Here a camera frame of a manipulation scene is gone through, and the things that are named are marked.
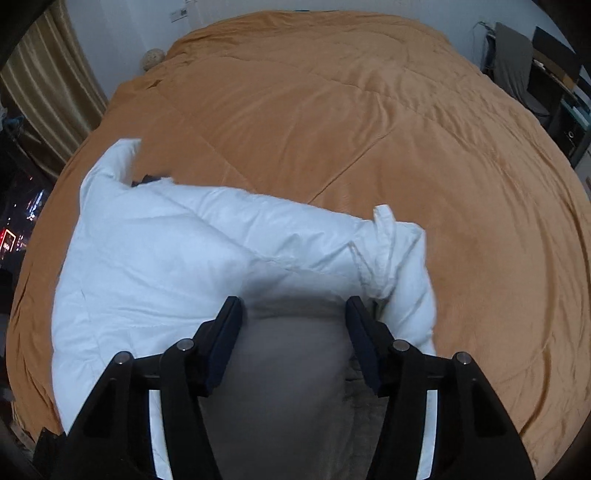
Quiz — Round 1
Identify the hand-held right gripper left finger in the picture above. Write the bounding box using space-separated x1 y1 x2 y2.
51 296 245 480

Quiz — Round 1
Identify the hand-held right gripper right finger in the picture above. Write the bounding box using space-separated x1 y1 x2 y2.
345 295 537 480

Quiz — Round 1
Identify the white puffer jacket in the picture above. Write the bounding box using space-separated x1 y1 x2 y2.
50 137 439 480

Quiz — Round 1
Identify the orange blanket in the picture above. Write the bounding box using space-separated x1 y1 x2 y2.
7 10 591 476

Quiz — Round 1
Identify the beige round ball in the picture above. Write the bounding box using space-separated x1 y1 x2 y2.
141 47 166 70

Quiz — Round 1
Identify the black speaker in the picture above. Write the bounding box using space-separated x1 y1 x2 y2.
549 99 591 161

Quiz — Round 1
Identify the golden curtain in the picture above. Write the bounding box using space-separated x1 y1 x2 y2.
0 8 109 182

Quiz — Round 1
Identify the grey chair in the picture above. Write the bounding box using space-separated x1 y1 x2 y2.
493 22 551 117

